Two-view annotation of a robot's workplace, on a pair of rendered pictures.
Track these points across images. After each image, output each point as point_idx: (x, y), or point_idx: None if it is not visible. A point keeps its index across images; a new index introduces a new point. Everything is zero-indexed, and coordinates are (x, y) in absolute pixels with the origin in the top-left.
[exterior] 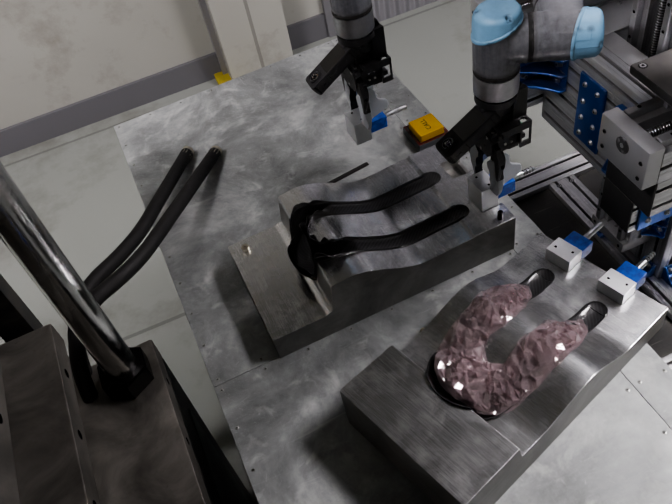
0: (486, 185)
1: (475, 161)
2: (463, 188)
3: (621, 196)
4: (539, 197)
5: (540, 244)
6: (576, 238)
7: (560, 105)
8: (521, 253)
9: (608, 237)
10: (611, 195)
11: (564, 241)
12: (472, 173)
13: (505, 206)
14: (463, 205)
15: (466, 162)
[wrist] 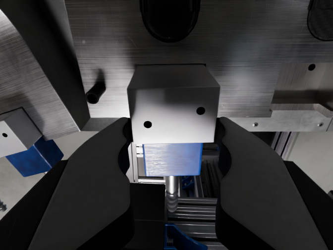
0: (147, 116)
1: (230, 150)
2: (235, 68)
3: (135, 215)
4: (267, 138)
5: (54, 117)
6: (34, 164)
7: None
8: (41, 79)
9: (205, 152)
10: (150, 205)
11: (14, 151)
12: (259, 112)
13: (128, 117)
14: (183, 34)
15: (313, 119)
